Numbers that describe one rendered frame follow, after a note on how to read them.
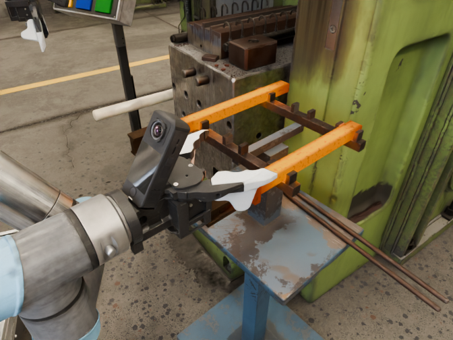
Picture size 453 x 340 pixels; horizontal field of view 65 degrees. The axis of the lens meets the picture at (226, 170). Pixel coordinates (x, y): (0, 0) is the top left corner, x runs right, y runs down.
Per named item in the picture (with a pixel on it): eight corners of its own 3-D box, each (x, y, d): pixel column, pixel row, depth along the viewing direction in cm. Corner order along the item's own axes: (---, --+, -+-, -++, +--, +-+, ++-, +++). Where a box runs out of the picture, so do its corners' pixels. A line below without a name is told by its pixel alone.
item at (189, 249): (199, 315, 139) (199, 313, 139) (138, 227, 177) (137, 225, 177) (274, 267, 158) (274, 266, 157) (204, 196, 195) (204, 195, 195)
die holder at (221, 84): (231, 202, 123) (233, 79, 96) (178, 152, 147) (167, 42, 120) (340, 150, 148) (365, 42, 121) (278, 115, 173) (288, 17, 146)
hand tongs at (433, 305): (448, 302, 71) (451, 299, 70) (437, 314, 69) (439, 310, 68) (255, 162, 109) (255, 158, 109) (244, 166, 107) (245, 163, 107)
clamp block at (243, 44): (245, 71, 100) (246, 48, 96) (228, 63, 105) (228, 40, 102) (277, 63, 105) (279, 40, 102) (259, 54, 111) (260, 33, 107)
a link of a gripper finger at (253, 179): (274, 200, 51) (209, 203, 50) (277, 166, 47) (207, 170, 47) (278, 215, 48) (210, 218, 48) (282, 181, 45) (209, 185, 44)
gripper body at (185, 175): (185, 193, 54) (112, 231, 48) (180, 146, 49) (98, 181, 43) (216, 220, 50) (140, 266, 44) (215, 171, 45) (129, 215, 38)
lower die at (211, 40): (221, 59, 108) (220, 30, 103) (187, 42, 121) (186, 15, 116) (317, 35, 127) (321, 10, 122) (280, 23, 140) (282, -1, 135)
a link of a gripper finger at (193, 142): (192, 153, 60) (173, 187, 53) (190, 122, 57) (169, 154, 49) (209, 155, 60) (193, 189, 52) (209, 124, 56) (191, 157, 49)
